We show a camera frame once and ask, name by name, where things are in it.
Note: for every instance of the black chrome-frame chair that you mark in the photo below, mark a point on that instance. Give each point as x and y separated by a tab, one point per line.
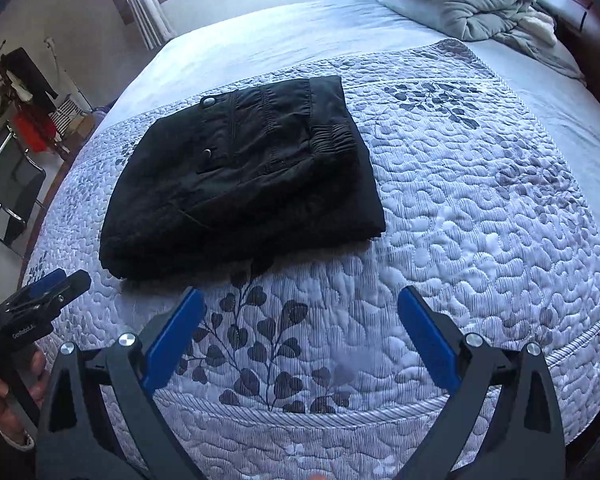
15	180

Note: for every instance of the white fluffy cloth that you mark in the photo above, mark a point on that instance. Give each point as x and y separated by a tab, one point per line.
540	27

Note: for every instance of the black pants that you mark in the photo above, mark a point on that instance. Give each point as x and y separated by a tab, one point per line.
240	175

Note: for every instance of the cardboard box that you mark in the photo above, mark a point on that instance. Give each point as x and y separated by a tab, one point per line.
82	127

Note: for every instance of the grey crumpled comforter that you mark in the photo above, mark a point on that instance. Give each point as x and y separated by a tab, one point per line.
470	5

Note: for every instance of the red-brown wooden headboard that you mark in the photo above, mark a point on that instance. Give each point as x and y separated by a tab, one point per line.
575	5

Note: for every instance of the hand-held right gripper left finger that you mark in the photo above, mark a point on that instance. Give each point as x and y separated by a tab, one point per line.
175	340

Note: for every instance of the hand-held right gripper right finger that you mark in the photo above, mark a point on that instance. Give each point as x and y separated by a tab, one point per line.
427	340

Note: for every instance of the white slatted rack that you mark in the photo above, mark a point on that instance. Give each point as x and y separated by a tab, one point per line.
64	116

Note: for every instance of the light blue bed sheet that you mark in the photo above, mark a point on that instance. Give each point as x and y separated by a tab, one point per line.
260	45

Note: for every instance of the grey leaf-print quilted bedspread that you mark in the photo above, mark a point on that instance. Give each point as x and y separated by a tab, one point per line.
455	210

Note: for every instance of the grey striped curtain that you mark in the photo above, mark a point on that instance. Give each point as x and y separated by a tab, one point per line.
147	10

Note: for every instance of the red bag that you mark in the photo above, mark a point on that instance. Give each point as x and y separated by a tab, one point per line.
32	132

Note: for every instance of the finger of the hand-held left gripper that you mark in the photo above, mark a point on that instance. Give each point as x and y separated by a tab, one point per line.
47	280
70	287

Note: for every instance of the black hanging garment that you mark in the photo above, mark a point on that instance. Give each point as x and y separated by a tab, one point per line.
30	77

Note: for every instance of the person's left hand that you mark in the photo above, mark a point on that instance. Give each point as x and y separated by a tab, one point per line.
0	410

